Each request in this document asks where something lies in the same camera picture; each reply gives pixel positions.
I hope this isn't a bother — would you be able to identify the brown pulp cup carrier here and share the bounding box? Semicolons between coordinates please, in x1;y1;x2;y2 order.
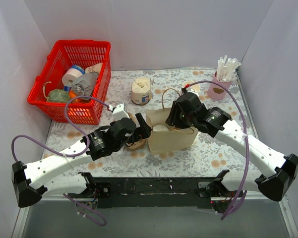
122;113;148;151

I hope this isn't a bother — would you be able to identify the white cup lid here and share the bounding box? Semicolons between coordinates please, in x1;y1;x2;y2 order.
153;125;169;132

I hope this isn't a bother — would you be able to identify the kraft paper bag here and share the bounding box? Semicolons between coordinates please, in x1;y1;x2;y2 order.
146;104;198;155

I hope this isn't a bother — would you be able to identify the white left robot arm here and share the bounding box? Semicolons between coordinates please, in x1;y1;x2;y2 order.
11;113;152;208

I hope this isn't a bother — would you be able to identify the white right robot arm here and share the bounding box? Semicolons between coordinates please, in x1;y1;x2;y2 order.
166;92;298;201

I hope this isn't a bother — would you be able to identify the napkin pack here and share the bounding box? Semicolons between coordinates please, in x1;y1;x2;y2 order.
131;77;152;106

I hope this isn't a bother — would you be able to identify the stack of paper cups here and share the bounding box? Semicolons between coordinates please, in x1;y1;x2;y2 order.
182;81;200;96

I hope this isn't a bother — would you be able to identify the pink straw holder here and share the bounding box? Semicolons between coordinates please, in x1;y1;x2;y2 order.
207;71;232;101

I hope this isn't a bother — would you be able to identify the floral patterned table mat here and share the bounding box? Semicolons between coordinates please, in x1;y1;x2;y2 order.
38;68;267;178

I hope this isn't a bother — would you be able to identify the grey crumpled cloth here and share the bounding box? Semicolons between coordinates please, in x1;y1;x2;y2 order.
71;72;99;96

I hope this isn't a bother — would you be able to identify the beige floral pouch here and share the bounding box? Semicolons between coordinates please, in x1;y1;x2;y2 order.
85;63;103;74

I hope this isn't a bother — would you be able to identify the orange fruit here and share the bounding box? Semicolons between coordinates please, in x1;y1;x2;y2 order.
68;90;81;104

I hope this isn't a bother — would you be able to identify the white tape roll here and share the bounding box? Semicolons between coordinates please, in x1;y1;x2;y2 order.
61;68;82;87

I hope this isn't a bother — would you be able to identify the green twine ball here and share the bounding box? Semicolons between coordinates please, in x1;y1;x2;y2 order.
47;89;70;103

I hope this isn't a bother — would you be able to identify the red plastic basket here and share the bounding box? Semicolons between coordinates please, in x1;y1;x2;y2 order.
27;39;111;125

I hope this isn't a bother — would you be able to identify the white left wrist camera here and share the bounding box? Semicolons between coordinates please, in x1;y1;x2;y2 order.
112;103;130;121

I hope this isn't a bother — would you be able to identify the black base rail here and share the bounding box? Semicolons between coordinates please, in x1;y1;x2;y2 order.
27;176;273;209

